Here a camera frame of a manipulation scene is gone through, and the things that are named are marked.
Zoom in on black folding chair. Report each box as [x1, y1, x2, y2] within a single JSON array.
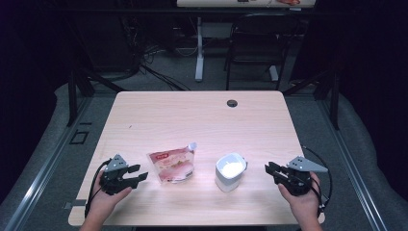
[[224, 13, 304, 91]]

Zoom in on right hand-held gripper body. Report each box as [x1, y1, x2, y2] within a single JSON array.
[[274, 156, 329, 197]]

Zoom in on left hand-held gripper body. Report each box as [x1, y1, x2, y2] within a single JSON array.
[[99, 153, 138, 196]]

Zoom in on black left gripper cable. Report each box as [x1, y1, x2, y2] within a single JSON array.
[[84, 159, 112, 219]]

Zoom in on black floor cables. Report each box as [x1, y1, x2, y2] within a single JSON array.
[[138, 44, 191, 91]]

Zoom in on white lidded cup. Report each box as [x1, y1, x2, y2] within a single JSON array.
[[214, 152, 248, 193]]

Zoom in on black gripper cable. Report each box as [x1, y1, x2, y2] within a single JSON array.
[[301, 144, 334, 219], [84, 159, 112, 219]]

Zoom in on person's right hand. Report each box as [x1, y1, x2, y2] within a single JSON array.
[[277, 171, 322, 223]]

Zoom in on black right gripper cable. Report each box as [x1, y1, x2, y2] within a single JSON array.
[[301, 144, 334, 219]]

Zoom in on grey tape strip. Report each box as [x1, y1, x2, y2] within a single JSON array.
[[63, 198, 88, 210]]

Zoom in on person's left hand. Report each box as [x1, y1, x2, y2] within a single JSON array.
[[88, 169, 134, 222]]

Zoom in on metal floor rail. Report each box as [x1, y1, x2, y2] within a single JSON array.
[[316, 95, 390, 231], [4, 95, 94, 231]]

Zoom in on white standing desk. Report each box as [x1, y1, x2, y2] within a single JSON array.
[[176, 0, 317, 83]]

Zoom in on black metal stand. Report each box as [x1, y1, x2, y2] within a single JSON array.
[[65, 67, 127, 128], [282, 67, 342, 131]]

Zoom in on red and white spout pouch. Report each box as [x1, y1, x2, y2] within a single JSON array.
[[146, 141, 198, 185]]

